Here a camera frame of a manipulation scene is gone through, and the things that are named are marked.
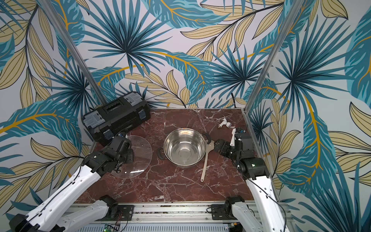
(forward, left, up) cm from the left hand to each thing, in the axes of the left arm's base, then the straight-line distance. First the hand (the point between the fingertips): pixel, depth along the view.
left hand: (128, 156), depth 76 cm
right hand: (+4, -48, +7) cm, 49 cm away
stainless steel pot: (+15, -29, -16) cm, 36 cm away
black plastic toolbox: (+26, +16, 0) cm, 31 cm away
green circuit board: (-30, +7, -19) cm, 36 cm away
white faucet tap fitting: (+36, -59, -14) cm, 71 cm away
